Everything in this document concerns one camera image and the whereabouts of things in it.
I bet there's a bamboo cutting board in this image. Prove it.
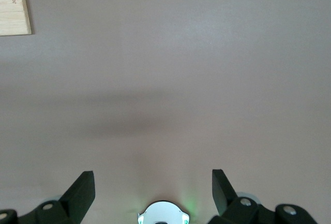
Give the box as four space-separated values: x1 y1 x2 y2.
0 0 32 37

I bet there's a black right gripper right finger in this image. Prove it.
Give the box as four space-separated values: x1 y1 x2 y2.
208 169 318 224

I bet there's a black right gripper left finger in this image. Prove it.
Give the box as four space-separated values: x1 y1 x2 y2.
0 171 96 224

